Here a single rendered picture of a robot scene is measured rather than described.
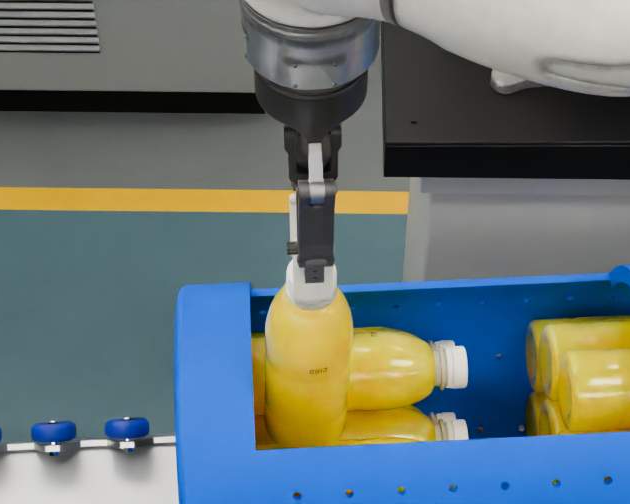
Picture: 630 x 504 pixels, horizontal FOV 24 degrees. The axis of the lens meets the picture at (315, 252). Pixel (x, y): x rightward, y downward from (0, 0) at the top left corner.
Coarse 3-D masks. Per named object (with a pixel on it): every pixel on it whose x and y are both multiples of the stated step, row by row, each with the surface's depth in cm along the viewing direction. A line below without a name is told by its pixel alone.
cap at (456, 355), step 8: (448, 352) 133; (456, 352) 132; (464, 352) 132; (448, 360) 132; (456, 360) 132; (464, 360) 132; (448, 368) 132; (456, 368) 132; (464, 368) 132; (448, 376) 132; (456, 376) 132; (464, 376) 132; (448, 384) 133; (456, 384) 132; (464, 384) 133
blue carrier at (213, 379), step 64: (192, 320) 123; (256, 320) 141; (384, 320) 142; (448, 320) 142; (512, 320) 143; (192, 384) 119; (512, 384) 146; (192, 448) 118; (320, 448) 118; (384, 448) 118; (448, 448) 118; (512, 448) 119; (576, 448) 119
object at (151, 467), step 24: (480, 432) 152; (0, 456) 150; (24, 456) 150; (48, 456) 150; (72, 456) 150; (96, 456) 150; (120, 456) 150; (144, 456) 150; (168, 456) 150; (0, 480) 148; (24, 480) 148; (48, 480) 148; (72, 480) 148; (96, 480) 148; (120, 480) 148; (144, 480) 148; (168, 480) 148
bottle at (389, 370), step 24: (360, 336) 132; (384, 336) 132; (408, 336) 133; (264, 360) 130; (360, 360) 130; (384, 360) 130; (408, 360) 130; (432, 360) 132; (264, 384) 130; (360, 384) 130; (384, 384) 130; (408, 384) 130; (432, 384) 132; (360, 408) 132; (384, 408) 132
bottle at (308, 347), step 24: (336, 288) 114; (288, 312) 114; (312, 312) 113; (336, 312) 114; (288, 336) 114; (312, 336) 114; (336, 336) 115; (288, 360) 116; (312, 360) 115; (336, 360) 116; (288, 384) 118; (312, 384) 118; (336, 384) 119; (264, 408) 126; (288, 408) 121; (312, 408) 120; (336, 408) 122; (288, 432) 123; (312, 432) 123; (336, 432) 125
